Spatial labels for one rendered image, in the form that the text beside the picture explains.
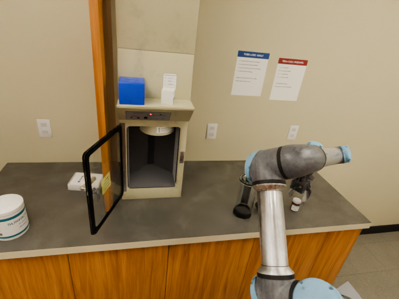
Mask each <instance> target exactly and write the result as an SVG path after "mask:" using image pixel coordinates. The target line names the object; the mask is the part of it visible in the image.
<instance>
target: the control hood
mask: <svg viewBox="0 0 399 299"><path fill-rule="evenodd" d="M116 106H117V111H118V118H119V120H130V119H126V114H125V111H129V112H165V113H171V115H170V119H169V120H159V121H182V122H189V120H190V118H191V116H192V114H193V112H194V110H195V108H194V106H193V105H192V103H191V101H190V100H178V99H174V103H173V105H169V104H161V99H160V98H144V105H130V104H119V98H118V102H117V105H116Z"/></svg>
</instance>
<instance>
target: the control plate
mask: <svg viewBox="0 0 399 299"><path fill-rule="evenodd" d="M125 114H126V119H131V120H169V119H170V115H171V113H165V112H129V111H125ZM160 114H161V115H160ZM130 117H132V118H130ZM137 117H140V118H139V119H137ZM144 117H148V119H144ZM152 117H153V118H152ZM157 117H158V119H157ZM162 118H164V119H162Z"/></svg>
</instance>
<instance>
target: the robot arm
mask: <svg viewBox="0 0 399 299"><path fill-rule="evenodd" d="M351 160H352V154H351V151H350V148H349V147H348V146H347V145H344V146H339V147H324V148H323V145H322V144H320V143H319V142H316V141H309V142H308V143H307V145H305V144H290V145H284V146H281V147H275V148H270V149H265V150H263V149H262V150H259V151H257V152H253V153H252V154H250V155H249V156H248V157H247V159H246V162H245V176H247V177H246V178H247V180H248V181H249V182H250V183H252V187H253V188H254V189H255V190H256V191H257V199H258V219H259V239H260V250H261V266H260V267H259V268H258V270H257V275H255V276H254V277H253V279H252V281H251V282H252V284H251V287H250V293H251V299H351V298H350V297H348V296H346V295H342V294H340V293H339V292H338V291H337V290H336V289H335V288H334V287H333V286H332V285H331V284H329V283H327V282H325V281H323V280H321V279H318V278H306V279H303V280H302V281H299V280H295V273H294V271H293V270H292V269H291V268H290V267H289V261H288V254H287V240H286V227H285V219H284V206H283V189H284V188H285V187H286V180H288V179H292V182H291V184H290V190H289V191H288V193H289V197H291V195H292V194H293V192H294V191H297V192H299V193H301V194H302V193H303V198H302V202H303V205H304V204H305V203H307V201H308V199H309V197H310V195H311V193H312V188H311V186H312V185H311V181H313V180H314V178H315V177H314V176H313V173H314V172H317V171H320V170H321V169H322V168H323V167H326V166H331V165H335V164H342V163H343V164H344V163H349V162H351Z"/></svg>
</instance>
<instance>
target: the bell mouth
mask: <svg viewBox="0 0 399 299"><path fill-rule="evenodd" d="M140 130H141V131H142V132H144V133H146V134H148V135H154V136H163V135H168V134H171V133H172V132H173V131H174V128H173V127H158V126H140Z"/></svg>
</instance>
